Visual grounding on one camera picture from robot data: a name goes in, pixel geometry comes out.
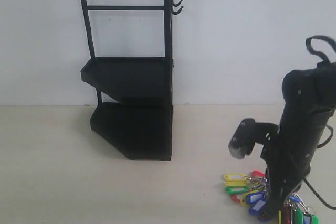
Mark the colourful key tag bunch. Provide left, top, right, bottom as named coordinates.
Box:
left=223, top=170, right=320, bottom=224

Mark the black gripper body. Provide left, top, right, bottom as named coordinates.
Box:
left=260, top=127, right=331, bottom=203

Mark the black curved metal hook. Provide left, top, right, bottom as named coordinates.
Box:
left=172, top=0, right=183, bottom=7
left=172, top=6, right=184, bottom=15

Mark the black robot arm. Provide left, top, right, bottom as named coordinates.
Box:
left=258, top=63, right=335, bottom=221

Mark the black two-tier metal rack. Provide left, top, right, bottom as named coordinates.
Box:
left=80, top=0, right=175, bottom=161

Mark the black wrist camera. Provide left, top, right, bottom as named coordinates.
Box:
left=228, top=118, right=278, bottom=159

